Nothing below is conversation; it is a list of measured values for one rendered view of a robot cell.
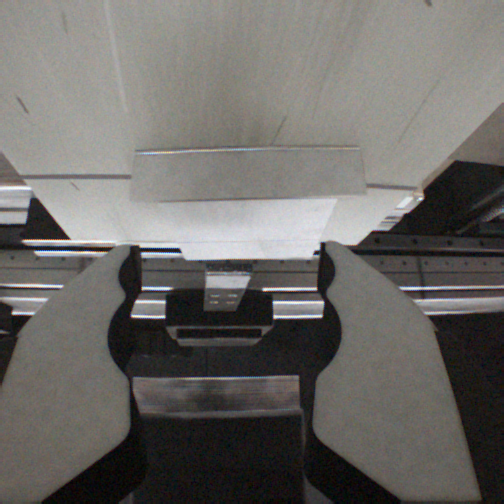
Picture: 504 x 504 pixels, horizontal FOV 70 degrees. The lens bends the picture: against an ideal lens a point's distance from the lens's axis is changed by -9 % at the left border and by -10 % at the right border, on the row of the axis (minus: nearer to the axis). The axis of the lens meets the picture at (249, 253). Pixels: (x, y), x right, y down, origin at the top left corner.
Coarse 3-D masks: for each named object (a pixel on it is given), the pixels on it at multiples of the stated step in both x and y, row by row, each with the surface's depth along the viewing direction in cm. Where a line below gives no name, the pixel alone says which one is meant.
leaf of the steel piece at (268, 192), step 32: (160, 160) 14; (192, 160) 14; (224, 160) 14; (256, 160) 14; (288, 160) 14; (320, 160) 14; (352, 160) 14; (160, 192) 14; (192, 192) 14; (224, 192) 14; (256, 192) 14; (288, 192) 14; (320, 192) 14; (352, 192) 14; (192, 224) 21; (224, 224) 21; (256, 224) 21; (288, 224) 21; (320, 224) 21
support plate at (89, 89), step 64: (0, 0) 8; (64, 0) 8; (128, 0) 8; (192, 0) 8; (256, 0) 9; (320, 0) 9; (384, 0) 8; (448, 0) 8; (0, 64) 10; (64, 64) 10; (128, 64) 10; (192, 64) 11; (256, 64) 11; (320, 64) 11; (384, 64) 11; (448, 64) 10; (0, 128) 13; (64, 128) 13; (128, 128) 13; (192, 128) 13; (256, 128) 14; (320, 128) 14; (384, 128) 14; (448, 128) 13; (64, 192) 17; (128, 192) 18; (384, 192) 18
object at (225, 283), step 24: (216, 264) 29; (240, 264) 29; (216, 288) 33; (240, 288) 34; (168, 312) 42; (192, 312) 43; (216, 312) 43; (240, 312) 43; (264, 312) 44; (192, 336) 43; (216, 336) 43; (240, 336) 43
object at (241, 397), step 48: (144, 384) 23; (192, 384) 23; (240, 384) 23; (288, 384) 24; (192, 432) 21; (240, 432) 22; (288, 432) 22; (144, 480) 20; (192, 480) 20; (240, 480) 21; (288, 480) 21
